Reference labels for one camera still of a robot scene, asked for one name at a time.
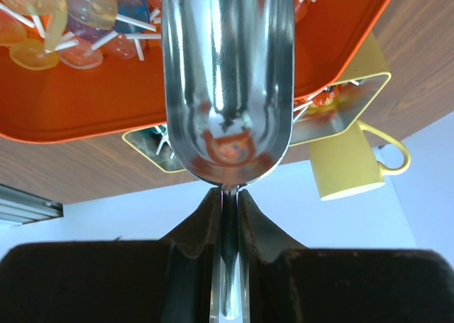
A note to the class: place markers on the gold tin of lollipops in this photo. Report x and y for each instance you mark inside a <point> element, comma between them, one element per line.
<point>362,80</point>

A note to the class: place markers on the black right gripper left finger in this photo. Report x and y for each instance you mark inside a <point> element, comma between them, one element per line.
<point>172,279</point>

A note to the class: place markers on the orange tin of lollipops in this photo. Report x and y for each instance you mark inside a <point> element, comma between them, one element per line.
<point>64,104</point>

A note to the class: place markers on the yellow mug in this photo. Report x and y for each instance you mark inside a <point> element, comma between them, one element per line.
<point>345,165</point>

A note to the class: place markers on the aluminium frame rail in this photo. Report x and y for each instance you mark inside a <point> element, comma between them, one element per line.
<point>19,208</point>

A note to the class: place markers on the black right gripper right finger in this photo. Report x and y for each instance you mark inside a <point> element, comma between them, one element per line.
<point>284,281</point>

